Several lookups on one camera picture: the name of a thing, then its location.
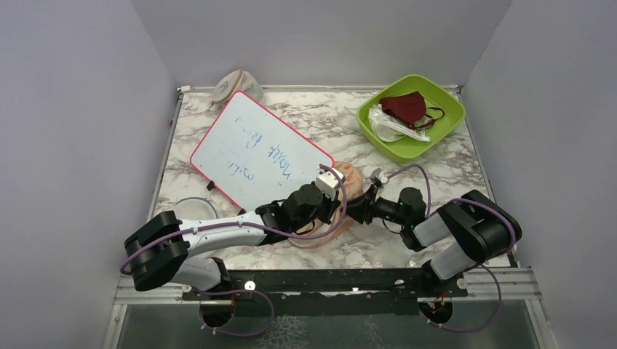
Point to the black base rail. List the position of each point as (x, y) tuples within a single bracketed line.
[(322, 292)]

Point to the maroon bra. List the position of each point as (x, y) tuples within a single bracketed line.
[(412, 110)]

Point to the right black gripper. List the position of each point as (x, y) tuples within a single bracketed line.
[(363, 207)]

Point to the aluminium frame rail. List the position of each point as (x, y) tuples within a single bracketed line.
[(515, 284)]

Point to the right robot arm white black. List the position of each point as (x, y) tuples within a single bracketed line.
[(480, 228)]

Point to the pink framed whiteboard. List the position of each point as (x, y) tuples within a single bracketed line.
[(253, 157)]

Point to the green plastic bin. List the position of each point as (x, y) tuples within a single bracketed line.
[(405, 150)]

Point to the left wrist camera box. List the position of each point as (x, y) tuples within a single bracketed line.
[(329, 181)]

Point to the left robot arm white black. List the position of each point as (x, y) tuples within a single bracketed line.
[(166, 249)]

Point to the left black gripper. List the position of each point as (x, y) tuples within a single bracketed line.
[(331, 205)]

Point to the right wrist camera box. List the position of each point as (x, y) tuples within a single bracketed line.
[(378, 178)]

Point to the peach floral mesh laundry bag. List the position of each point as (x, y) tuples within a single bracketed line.
[(354, 188)]

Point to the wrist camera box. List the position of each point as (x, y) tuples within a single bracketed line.
[(329, 181), (378, 178)]

